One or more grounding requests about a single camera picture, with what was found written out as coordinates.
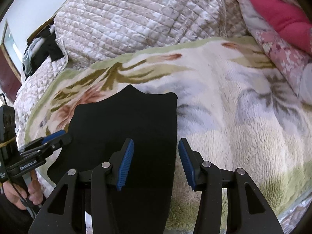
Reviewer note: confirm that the wooden door frame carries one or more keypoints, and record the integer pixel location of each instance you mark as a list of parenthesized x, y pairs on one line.
[(7, 61)]

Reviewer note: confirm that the beige quilted bedspread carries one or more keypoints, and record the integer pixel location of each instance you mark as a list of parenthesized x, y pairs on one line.
[(121, 22)]

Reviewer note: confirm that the pink floral quilt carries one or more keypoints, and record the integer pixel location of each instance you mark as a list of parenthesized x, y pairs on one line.
[(275, 43)]

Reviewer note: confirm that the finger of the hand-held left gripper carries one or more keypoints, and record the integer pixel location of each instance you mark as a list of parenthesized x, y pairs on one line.
[(61, 142), (54, 136)]

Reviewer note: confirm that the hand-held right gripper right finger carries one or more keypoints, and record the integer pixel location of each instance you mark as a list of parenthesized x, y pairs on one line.
[(186, 165)]

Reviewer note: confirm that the black pants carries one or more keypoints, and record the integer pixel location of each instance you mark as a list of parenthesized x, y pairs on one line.
[(136, 126)]

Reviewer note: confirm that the magenta pink cloth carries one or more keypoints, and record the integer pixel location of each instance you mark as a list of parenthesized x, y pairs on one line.
[(280, 12)]

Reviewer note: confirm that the person's left hand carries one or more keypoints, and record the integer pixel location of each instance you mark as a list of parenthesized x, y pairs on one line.
[(14, 195)]

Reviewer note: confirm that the green floral fleece blanket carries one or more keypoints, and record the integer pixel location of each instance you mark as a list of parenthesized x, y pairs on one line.
[(231, 117)]

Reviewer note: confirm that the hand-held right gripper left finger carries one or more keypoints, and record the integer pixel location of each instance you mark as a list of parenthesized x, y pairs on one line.
[(125, 165)]

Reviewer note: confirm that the pile of dark clothes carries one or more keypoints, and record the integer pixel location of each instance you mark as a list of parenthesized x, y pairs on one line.
[(39, 51)]

